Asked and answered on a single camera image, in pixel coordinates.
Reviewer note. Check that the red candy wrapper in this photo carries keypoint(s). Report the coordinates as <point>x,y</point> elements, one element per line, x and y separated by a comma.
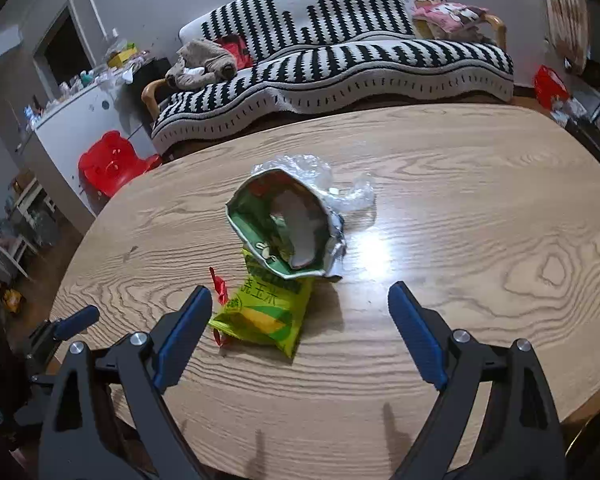
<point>220,287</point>

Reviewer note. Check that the red plastic bear chair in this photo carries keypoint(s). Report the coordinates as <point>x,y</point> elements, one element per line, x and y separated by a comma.
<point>112,162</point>

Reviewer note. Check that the red cloth item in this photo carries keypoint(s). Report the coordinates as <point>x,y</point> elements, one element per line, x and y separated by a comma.
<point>240,50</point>

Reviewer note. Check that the yellow box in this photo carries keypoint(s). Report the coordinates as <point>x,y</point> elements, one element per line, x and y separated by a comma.
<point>122,57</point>

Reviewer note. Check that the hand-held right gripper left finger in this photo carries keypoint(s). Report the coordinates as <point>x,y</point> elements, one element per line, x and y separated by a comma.
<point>182,330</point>

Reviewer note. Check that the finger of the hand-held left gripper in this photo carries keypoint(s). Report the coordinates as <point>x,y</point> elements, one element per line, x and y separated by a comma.
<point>75,322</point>

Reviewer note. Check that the black and white striped sofa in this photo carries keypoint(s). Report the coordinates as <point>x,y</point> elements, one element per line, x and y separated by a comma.
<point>355,65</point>

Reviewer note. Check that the red bag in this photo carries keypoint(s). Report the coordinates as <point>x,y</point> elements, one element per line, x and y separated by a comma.
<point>550,87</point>

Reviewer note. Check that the white cabinet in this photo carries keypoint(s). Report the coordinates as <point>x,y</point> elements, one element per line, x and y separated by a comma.
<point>80,130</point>

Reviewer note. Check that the brown plush toy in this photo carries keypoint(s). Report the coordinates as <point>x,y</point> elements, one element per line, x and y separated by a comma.
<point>202,65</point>

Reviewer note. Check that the pink printed cushion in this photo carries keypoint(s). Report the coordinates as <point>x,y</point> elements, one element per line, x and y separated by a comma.
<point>450,17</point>

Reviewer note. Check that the yellow-green popcorn packet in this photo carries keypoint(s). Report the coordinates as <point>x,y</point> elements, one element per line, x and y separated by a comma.
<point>265,315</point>

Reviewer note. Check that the green foil chip bag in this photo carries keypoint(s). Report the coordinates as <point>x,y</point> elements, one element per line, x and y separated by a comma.
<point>280,230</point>

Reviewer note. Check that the clear plastic wrap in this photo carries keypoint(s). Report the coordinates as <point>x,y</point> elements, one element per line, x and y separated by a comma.
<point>330,180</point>

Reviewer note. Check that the white stool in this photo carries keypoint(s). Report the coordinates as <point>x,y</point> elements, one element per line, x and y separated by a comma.
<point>15,240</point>

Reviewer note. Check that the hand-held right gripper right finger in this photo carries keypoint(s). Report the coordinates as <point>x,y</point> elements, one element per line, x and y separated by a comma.
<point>415,330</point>

